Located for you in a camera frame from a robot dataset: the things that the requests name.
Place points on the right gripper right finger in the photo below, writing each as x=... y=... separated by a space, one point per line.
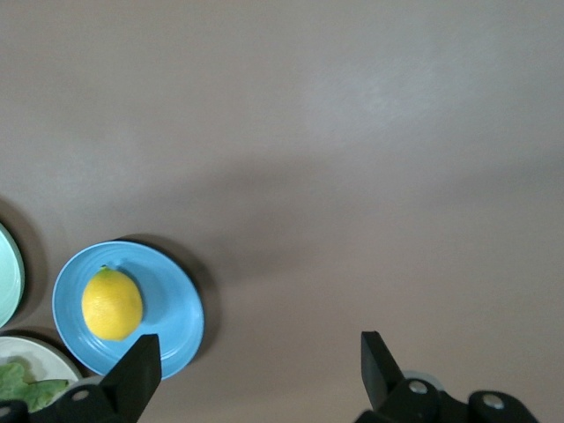
x=383 y=388

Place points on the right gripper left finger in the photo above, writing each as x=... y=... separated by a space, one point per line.
x=132 y=379

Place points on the yellow lemon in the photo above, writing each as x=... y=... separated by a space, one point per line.
x=112 y=304

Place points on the green lettuce leaf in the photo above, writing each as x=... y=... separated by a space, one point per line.
x=26 y=388

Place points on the blue plate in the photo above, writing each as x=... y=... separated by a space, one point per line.
x=172 y=299

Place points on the beige pink plate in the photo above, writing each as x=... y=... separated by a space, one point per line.
x=39 y=352

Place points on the pale green plate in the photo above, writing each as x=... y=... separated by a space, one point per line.
x=9 y=277

